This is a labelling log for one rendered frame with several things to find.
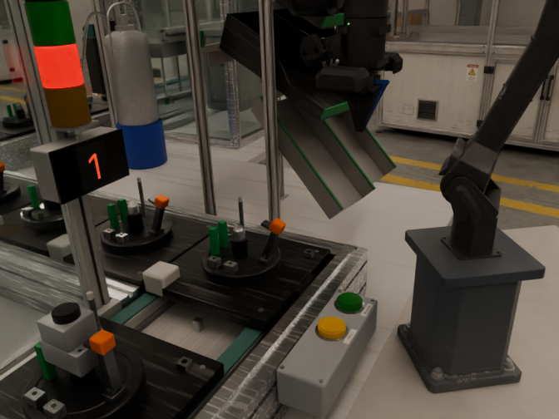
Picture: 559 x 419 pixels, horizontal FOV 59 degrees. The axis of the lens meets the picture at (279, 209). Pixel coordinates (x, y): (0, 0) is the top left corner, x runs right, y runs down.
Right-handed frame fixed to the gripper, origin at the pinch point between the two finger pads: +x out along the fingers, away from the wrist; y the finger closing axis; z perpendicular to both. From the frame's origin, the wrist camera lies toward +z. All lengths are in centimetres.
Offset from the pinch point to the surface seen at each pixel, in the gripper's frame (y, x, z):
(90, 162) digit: 24.6, 4.9, 28.9
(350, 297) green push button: 6.0, 28.2, -2.0
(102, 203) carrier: -4, 29, 64
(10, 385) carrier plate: 43, 29, 29
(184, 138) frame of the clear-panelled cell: -81, 39, 103
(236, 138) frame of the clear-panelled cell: -80, 36, 77
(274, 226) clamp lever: 6.0, 18.9, 11.3
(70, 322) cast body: 39.7, 17.2, 18.2
